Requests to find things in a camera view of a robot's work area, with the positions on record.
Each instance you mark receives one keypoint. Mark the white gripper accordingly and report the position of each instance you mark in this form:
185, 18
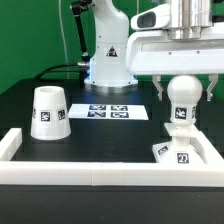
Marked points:
152, 53

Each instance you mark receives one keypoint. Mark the white lamp bulb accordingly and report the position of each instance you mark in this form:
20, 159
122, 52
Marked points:
184, 93

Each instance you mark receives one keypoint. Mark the white lamp base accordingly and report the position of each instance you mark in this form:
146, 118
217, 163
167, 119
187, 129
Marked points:
179, 150

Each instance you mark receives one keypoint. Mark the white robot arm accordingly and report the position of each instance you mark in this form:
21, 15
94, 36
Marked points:
177, 37

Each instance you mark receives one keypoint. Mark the white lamp shade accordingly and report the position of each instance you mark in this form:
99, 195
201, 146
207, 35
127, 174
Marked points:
49, 116

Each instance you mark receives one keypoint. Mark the white marker sheet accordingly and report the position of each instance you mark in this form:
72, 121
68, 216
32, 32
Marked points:
108, 112

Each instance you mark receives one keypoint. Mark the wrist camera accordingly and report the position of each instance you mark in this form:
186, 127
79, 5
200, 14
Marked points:
152, 19

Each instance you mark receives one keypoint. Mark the white U-shaped fence frame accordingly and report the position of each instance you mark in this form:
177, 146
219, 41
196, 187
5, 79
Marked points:
209, 174

